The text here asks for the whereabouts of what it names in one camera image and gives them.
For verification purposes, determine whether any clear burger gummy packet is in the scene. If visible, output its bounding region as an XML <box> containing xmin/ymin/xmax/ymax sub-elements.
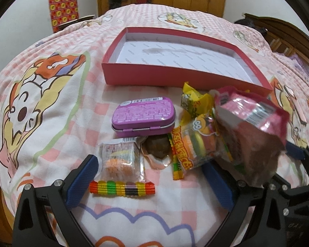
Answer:
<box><xmin>99</xmin><ymin>137</ymin><xmax>146</xmax><ymax>182</ymax></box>

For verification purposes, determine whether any rainbow striped candy strip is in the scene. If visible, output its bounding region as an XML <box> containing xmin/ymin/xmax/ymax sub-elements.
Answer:
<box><xmin>89</xmin><ymin>180</ymin><xmax>156</xmax><ymax>197</ymax></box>

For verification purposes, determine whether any pink cardboard box tray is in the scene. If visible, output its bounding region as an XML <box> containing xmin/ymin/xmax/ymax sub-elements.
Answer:
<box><xmin>102</xmin><ymin>27</ymin><xmax>272</xmax><ymax>97</ymax></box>

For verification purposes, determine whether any pink checkered bed sheet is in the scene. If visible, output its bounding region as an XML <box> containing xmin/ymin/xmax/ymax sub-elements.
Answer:
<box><xmin>0</xmin><ymin>5</ymin><xmax>309</xmax><ymax>246</ymax></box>

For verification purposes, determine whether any chocolate ball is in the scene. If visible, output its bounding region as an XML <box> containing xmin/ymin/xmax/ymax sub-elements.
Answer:
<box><xmin>141</xmin><ymin>134</ymin><xmax>172</xmax><ymax>170</ymax></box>

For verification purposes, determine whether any purple mint tin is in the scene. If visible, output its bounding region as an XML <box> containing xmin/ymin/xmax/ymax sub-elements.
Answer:
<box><xmin>111</xmin><ymin>97</ymin><xmax>176</xmax><ymax>137</ymax></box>

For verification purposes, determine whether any red yellow patterned board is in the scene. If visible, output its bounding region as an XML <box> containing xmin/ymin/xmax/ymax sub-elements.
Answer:
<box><xmin>48</xmin><ymin>0</ymin><xmax>79</xmax><ymax>33</ymax></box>

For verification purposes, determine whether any yellow candy packet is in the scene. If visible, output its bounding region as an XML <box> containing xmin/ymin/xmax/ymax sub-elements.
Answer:
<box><xmin>180</xmin><ymin>82</ymin><xmax>214</xmax><ymax>124</ymax></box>

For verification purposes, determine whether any dark wooden headboard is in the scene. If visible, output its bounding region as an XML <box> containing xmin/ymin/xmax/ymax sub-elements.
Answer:
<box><xmin>245</xmin><ymin>13</ymin><xmax>309</xmax><ymax>59</ymax></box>

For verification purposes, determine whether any small wooden side table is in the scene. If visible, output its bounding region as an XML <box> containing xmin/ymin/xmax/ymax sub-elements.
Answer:
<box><xmin>58</xmin><ymin>15</ymin><xmax>95</xmax><ymax>31</ymax></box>

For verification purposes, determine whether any pink brown snack bag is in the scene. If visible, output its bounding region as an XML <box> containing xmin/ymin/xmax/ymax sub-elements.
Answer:
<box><xmin>210</xmin><ymin>86</ymin><xmax>290</xmax><ymax>187</ymax></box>

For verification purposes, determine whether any orange burger gummy bag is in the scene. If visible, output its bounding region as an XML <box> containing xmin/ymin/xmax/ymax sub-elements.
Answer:
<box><xmin>169</xmin><ymin>111</ymin><xmax>233</xmax><ymax>180</ymax></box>

